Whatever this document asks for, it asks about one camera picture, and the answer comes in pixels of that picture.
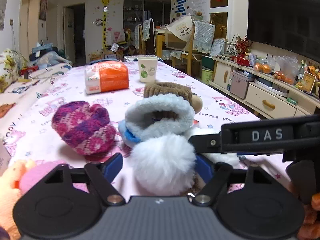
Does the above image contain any wooden chair with cloth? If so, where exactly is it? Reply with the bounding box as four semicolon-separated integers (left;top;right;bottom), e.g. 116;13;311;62
164;15;215;75

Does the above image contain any pink purple knitted mitten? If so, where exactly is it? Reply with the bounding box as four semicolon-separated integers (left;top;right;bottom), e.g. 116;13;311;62
52;101;116;155

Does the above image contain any green waste bin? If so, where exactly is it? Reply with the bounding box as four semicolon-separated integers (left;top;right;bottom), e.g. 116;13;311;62
201;67;213;85

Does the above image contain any pink cartoon tablecloth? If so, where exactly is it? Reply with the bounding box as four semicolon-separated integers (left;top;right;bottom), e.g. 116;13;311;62
0;60;293;201

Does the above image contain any white fluffy plush mitten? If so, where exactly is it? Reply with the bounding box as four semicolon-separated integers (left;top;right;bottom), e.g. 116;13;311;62
129;127;241;197

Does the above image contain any black television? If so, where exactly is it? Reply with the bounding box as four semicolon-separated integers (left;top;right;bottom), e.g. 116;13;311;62
247;0;320;62

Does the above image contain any pink plush toy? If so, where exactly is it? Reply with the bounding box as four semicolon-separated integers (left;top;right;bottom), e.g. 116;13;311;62
19;160;67;194

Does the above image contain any yellow floral cushion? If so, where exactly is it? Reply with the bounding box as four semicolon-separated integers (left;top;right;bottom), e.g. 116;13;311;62
0;48;24;93

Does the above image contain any brown plush bear mitten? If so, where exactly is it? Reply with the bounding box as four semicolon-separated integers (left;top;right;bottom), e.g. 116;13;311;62
143;82;203;114

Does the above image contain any light blue fleece mitten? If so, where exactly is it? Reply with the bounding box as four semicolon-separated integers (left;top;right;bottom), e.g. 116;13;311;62
118;93;195;148

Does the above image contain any cream tv cabinet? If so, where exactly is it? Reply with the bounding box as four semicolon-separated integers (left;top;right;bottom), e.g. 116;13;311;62
209;57;319;119

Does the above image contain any sofa with cartoon cover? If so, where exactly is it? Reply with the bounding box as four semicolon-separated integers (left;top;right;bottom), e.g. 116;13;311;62
1;63;72;135

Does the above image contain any white paper cup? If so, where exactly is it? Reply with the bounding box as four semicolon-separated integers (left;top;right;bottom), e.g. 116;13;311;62
138;57;158;83

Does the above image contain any giraffe height wall sticker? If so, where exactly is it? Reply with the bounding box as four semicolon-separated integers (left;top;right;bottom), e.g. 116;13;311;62
101;0;111;49

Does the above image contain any orange tissue pack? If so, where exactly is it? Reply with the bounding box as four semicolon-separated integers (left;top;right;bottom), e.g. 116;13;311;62
85;61;129;94

